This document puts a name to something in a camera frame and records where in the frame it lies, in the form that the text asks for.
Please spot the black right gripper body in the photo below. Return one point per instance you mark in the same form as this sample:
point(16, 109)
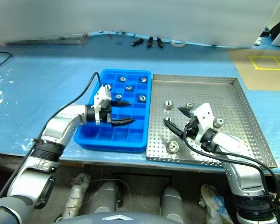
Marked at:
point(193, 130)

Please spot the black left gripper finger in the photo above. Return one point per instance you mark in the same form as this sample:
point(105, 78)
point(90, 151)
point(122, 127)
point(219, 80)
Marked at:
point(123, 122)
point(121, 103)

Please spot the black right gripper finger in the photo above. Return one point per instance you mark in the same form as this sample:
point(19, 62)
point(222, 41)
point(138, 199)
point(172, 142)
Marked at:
point(173, 128)
point(185, 111)

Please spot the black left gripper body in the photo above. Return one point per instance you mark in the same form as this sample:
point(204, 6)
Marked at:
point(105, 115)

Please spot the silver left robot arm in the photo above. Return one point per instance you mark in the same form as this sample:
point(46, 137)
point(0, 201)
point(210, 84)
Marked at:
point(58, 123)

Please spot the blue compartment tray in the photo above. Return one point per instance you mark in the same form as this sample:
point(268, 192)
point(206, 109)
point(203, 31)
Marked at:
point(135, 140)

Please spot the metal nut on tray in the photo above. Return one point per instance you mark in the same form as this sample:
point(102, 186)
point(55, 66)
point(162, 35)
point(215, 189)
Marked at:
point(189, 105)

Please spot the metal nut in blue tray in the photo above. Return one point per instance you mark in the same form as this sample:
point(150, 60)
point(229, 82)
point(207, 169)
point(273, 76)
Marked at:
point(122, 79)
point(143, 80)

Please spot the black spare gripper finger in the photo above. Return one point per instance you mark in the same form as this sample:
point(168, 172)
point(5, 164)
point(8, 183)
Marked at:
point(149, 42)
point(160, 43)
point(137, 42)

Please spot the white tape roll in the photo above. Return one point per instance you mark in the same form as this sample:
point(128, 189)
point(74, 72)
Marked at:
point(175, 44)

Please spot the grey rounded cylinder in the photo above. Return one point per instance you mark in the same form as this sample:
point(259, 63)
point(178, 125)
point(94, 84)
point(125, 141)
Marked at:
point(171, 200)
point(108, 198)

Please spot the white wrapped foot shape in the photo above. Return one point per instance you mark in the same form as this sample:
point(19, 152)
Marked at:
point(75, 196)
point(214, 203)

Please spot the brown cardboard sheet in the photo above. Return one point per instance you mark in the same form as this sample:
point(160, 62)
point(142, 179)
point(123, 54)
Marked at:
point(263, 79)

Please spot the long perforated metal tray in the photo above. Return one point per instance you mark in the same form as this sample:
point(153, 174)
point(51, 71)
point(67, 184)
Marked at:
point(49, 39)

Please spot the grey robot torso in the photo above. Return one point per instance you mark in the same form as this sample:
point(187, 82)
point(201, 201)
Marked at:
point(112, 218)

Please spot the small white object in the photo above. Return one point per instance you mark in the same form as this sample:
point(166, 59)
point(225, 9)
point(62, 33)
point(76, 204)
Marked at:
point(257, 42)

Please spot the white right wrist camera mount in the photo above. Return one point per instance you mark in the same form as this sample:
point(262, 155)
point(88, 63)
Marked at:
point(204, 116)

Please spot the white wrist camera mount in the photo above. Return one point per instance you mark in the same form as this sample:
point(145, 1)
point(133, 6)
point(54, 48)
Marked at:
point(204, 116)
point(103, 96)

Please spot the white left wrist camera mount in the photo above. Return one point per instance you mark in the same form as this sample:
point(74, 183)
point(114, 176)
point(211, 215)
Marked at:
point(103, 96)

